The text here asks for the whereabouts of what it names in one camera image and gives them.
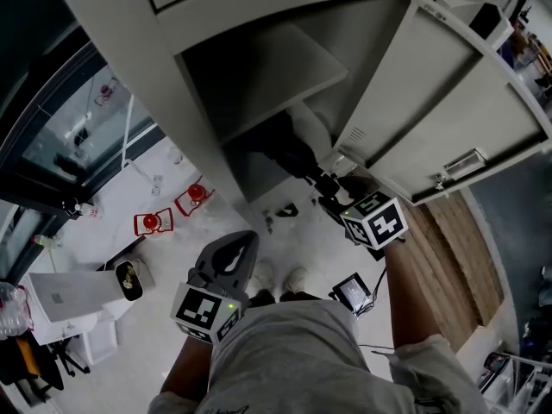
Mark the person's dark trousers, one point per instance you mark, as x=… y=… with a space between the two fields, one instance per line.
x=284 y=296

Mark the person's right forearm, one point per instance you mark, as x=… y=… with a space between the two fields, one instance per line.
x=405 y=296

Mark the small black floor object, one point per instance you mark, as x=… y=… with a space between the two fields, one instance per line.
x=287 y=210

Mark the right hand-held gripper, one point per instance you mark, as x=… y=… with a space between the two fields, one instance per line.
x=381 y=224

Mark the white pole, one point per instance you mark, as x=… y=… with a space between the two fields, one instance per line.
x=127 y=127

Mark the black office chair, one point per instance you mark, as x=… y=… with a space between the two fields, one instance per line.
x=39 y=365

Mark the black framed glass door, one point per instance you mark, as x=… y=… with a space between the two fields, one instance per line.
x=56 y=136

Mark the person's white shoe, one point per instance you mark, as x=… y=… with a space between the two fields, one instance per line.
x=296 y=279
x=264 y=276

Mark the person's left forearm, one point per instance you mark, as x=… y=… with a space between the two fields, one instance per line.
x=190 y=369

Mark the clear bottle with red label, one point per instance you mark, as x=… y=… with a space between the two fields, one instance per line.
x=89 y=210

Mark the locker door keys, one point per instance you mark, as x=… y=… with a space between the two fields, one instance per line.
x=439 y=182

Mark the small black screen device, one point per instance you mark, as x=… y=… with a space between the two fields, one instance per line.
x=353 y=292

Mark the person's right white shoe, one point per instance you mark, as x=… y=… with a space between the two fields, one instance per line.
x=296 y=279

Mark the pack of clear plastic bottles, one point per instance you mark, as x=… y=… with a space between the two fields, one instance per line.
x=12 y=313

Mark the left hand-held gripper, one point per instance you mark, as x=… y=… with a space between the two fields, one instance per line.
x=202 y=309

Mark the person's left white shoe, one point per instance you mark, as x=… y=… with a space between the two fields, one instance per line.
x=264 y=276

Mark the grey metal locker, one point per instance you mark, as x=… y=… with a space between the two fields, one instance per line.
x=129 y=58

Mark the wooden slat panel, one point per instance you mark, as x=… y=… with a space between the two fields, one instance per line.
x=448 y=265

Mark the white cardboard box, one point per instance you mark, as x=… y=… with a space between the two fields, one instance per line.
x=73 y=293

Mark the black box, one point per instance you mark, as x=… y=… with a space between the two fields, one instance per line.
x=485 y=20

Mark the white low cabinet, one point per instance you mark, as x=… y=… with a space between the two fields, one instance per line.
x=95 y=339

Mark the red framed lantern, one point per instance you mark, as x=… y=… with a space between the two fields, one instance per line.
x=195 y=194
x=151 y=221

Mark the person's grey shirt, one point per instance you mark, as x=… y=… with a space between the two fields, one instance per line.
x=293 y=360

